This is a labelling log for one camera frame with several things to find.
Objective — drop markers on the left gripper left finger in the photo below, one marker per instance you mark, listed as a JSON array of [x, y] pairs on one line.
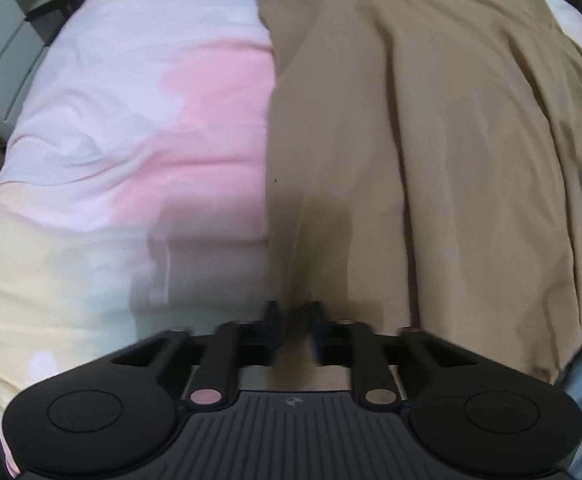
[[204, 369]]

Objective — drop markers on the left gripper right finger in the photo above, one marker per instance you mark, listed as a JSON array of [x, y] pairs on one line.
[[383, 369]]

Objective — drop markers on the pastel tie-dye bed sheet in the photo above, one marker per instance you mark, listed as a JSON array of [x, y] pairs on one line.
[[133, 193]]

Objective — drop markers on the tan zip-up shirt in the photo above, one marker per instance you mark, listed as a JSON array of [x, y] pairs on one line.
[[424, 166]]

